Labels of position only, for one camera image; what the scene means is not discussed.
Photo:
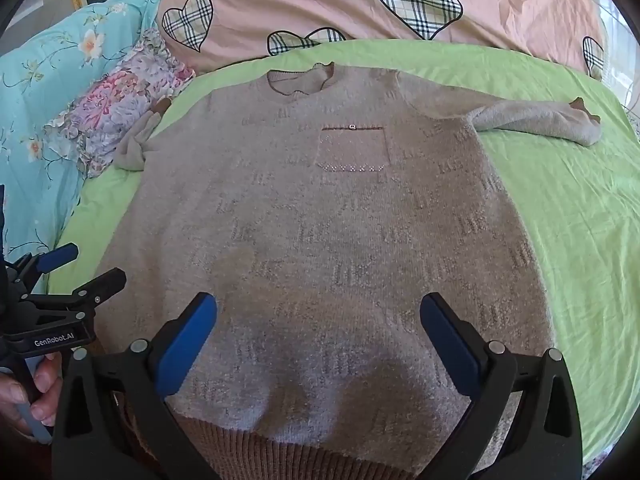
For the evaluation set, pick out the pink quilt with plaid hearts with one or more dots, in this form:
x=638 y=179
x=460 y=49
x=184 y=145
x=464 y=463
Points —
x=310 y=0

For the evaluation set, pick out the beige knitted sweater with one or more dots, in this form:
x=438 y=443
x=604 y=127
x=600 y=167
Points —
x=325 y=240

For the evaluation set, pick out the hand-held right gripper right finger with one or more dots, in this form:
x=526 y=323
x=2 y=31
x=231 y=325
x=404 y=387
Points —
x=450 y=345

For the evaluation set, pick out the pink purple floral pillow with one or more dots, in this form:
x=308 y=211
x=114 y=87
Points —
x=120 y=105

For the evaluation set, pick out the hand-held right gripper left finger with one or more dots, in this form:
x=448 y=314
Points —
x=187 y=345

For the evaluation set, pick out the green bed sheet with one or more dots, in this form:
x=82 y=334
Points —
x=560 y=200

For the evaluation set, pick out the teal floral blanket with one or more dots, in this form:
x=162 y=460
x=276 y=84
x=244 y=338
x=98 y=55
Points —
x=40 y=110

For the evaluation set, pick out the person's left hand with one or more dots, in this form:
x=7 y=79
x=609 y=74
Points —
x=46 y=385

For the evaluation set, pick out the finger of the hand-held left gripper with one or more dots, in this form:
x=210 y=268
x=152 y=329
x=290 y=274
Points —
x=102 y=282
x=55 y=258

